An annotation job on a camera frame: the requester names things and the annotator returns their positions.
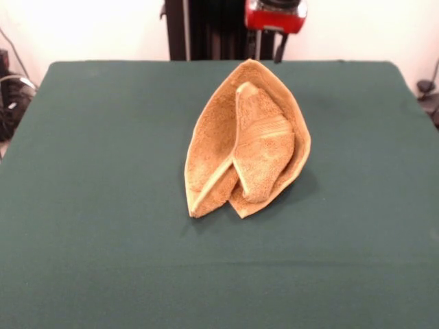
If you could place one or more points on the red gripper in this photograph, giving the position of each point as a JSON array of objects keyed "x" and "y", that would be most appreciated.
[{"x": 274, "y": 22}]

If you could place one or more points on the tan terry towel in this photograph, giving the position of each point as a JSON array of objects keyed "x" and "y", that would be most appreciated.
[{"x": 212, "y": 137}]

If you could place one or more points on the dark green table cloth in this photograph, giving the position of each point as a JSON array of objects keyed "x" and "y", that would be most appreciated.
[{"x": 103, "y": 205}]

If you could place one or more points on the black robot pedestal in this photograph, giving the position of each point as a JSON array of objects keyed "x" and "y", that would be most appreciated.
[{"x": 212, "y": 31}]

